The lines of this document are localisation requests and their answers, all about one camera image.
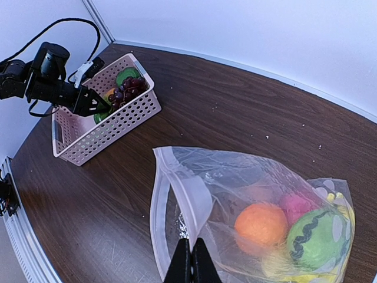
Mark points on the green toy watermelon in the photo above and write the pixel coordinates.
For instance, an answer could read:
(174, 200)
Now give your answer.
(319, 240)

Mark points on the orange toy orange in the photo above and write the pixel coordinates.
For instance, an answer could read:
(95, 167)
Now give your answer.
(260, 227)

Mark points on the green toy pepper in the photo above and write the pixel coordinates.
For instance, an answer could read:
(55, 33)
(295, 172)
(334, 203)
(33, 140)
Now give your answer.
(99, 117)

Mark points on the pink perforated plastic basket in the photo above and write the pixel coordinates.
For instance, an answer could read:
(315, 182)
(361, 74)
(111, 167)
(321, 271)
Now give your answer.
(77, 139)

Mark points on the yellow toy banana bunch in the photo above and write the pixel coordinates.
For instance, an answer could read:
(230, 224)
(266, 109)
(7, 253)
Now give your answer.
(279, 267)

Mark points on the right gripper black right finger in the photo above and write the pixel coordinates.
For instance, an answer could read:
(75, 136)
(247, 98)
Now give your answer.
(204, 270)

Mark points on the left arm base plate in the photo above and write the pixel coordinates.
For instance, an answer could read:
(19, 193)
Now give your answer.
(9, 199)

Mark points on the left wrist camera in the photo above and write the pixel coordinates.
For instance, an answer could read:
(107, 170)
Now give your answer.
(87, 71)

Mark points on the purple toy grapes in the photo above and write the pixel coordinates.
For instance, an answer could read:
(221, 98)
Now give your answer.
(129, 89)

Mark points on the clear dotted zip top bag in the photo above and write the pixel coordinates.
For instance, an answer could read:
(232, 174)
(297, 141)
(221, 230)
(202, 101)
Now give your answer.
(199, 193)

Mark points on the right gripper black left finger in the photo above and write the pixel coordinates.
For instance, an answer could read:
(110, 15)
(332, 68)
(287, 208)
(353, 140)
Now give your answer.
(179, 270)

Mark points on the red toy apple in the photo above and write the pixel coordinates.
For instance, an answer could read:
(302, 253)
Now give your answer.
(295, 207)

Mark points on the aluminium front rail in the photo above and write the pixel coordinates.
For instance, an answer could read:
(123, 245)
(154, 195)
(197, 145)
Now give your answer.
(28, 250)

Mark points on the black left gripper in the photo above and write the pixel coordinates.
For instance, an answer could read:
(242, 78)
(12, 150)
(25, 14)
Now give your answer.
(46, 82)

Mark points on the aluminium corner post left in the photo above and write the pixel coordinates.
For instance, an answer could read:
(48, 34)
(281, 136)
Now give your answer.
(97, 18)

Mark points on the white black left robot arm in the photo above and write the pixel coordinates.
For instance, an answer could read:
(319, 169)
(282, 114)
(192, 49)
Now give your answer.
(13, 76)

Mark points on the green toy vegetable back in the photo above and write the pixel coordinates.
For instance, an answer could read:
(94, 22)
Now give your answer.
(127, 72)

